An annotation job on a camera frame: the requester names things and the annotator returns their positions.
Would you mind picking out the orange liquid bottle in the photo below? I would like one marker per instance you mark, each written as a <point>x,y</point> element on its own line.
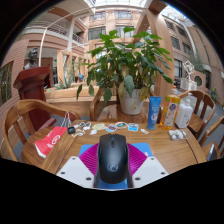
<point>170,111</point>

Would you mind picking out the wooden chair with curved back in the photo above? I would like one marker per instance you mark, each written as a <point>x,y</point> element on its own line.
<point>96,103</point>

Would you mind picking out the white pump bottle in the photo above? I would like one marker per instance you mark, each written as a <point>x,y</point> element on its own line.
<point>184,115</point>

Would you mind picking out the green plant in white pot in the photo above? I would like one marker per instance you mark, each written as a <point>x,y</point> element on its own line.
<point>126,66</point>

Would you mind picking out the black computer mouse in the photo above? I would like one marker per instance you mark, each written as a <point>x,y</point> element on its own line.
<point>112,160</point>

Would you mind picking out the light blue sticker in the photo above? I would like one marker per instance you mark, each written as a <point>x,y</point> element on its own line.
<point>133,127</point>

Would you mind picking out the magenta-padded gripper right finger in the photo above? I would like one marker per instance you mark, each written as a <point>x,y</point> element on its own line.
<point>150,170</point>

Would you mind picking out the blue squeeze tube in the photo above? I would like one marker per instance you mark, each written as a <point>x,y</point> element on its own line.
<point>154,113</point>

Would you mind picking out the dark bust statue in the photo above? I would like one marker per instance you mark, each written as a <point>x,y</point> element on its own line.
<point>31,60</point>

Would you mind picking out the small black key fob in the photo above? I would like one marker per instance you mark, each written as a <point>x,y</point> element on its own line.
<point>71,130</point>

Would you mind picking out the wooden armchair with curved arms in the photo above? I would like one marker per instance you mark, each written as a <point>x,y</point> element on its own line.
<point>31,153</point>

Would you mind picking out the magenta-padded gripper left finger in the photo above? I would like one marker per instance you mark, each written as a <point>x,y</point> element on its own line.
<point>75,170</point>

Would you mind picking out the blue cartoon print mouse pad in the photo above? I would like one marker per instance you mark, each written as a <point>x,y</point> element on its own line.
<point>145,147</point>

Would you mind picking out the crumpled white wrapper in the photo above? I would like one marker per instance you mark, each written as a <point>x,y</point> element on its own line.
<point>176,134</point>

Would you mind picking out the red and white bag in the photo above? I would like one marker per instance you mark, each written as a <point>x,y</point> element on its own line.
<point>50,141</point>

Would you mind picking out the wooden slat-back chair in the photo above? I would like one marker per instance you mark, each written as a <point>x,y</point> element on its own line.
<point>213,128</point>
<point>200,110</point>

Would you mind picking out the red-brown wooden pedestal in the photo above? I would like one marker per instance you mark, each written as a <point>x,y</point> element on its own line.
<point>33,90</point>

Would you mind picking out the oval multicoloured sticker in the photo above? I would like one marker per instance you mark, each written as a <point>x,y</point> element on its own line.
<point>121,125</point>

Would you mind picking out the long wooden planter box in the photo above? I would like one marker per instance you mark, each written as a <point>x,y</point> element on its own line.
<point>63,93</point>

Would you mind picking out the white abstract sculpture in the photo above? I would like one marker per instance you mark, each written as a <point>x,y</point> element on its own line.
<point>188,68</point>

